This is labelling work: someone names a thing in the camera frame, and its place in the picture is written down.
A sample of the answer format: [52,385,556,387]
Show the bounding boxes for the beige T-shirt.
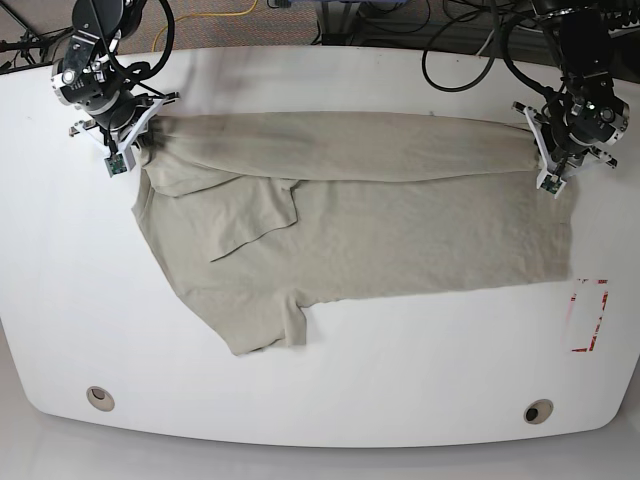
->
[133,112,576,355]

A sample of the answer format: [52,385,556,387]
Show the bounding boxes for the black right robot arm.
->
[51,1,179,159]

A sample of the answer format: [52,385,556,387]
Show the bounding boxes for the right table cable grommet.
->
[523,399,554,425]

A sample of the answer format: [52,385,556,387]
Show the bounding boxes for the right-arm wrist camera box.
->
[104,153,136,178]

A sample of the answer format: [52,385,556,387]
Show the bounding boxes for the left table cable grommet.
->
[86,386,115,412]

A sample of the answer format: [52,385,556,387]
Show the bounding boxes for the red tape rectangle marker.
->
[565,279,609,353]

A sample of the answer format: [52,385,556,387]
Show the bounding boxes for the yellow floor cable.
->
[152,0,259,52]

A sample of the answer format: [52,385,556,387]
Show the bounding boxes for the black tripod legs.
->
[1,1,73,75]

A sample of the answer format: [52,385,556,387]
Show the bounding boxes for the left-arm gripper white bracket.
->
[512,100,619,176]

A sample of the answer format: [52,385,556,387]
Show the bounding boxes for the right-arm gripper white bracket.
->
[69,91,180,156]

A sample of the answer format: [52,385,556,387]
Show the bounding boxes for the left-arm wrist camera box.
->
[536,171,567,198]

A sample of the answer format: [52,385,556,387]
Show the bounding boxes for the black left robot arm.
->
[421,1,630,179]

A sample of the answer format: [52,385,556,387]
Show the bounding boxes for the table cable grommet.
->
[86,386,115,412]
[523,399,554,425]

